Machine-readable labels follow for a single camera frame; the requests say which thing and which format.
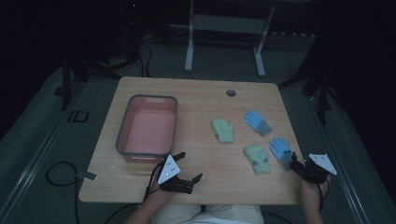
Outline grey floor rail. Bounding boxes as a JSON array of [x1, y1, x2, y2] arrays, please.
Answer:
[[306, 94, 373, 224], [0, 105, 78, 218]]

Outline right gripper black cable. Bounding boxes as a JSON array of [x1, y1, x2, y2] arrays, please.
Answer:
[[316, 182, 330, 211]]

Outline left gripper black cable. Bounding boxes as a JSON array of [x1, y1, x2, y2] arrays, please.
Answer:
[[143, 160, 167, 202]]

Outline pink bin grey rim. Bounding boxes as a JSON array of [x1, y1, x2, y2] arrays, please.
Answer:
[[115, 93, 178, 163]]

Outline blue glove grey cuff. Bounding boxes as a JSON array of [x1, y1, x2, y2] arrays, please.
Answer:
[[243, 109, 273, 136], [269, 137, 294, 169]]

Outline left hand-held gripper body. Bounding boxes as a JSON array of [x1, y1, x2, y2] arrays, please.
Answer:
[[156, 154, 194, 195]]

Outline person's beige pants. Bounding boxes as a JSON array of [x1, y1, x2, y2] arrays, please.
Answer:
[[150, 203, 265, 224]]

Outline black looped floor cable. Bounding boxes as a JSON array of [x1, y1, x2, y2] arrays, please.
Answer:
[[46, 161, 80, 224]]

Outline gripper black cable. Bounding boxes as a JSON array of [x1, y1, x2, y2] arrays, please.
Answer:
[[143, 160, 167, 202], [316, 182, 330, 211]]

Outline plain green mitten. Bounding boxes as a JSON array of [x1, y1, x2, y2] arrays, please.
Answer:
[[211, 118, 235, 145]]

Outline dark power strip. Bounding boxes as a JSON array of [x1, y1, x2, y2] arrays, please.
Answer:
[[270, 30, 316, 39]]

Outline person's right hand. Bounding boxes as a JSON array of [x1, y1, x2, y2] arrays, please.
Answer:
[[301, 176, 331, 213]]

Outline green mitten blue print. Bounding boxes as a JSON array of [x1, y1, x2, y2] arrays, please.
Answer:
[[244, 143, 272, 175]]

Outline grey metal stand frame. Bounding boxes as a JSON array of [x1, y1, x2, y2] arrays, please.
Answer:
[[169, 0, 276, 78]]

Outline grey table clip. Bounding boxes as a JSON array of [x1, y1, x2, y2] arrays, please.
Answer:
[[76, 170, 98, 182]]

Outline black cables behind table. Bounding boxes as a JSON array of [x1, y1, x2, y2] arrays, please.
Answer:
[[136, 38, 154, 78]]

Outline person's left hand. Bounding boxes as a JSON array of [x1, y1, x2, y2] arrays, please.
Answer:
[[146, 178, 176, 205]]

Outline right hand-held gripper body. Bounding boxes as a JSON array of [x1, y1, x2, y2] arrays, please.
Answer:
[[298, 152, 338, 186]]

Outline black tripod stand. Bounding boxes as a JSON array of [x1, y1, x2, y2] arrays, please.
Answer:
[[277, 36, 333, 126], [53, 40, 141, 112]]

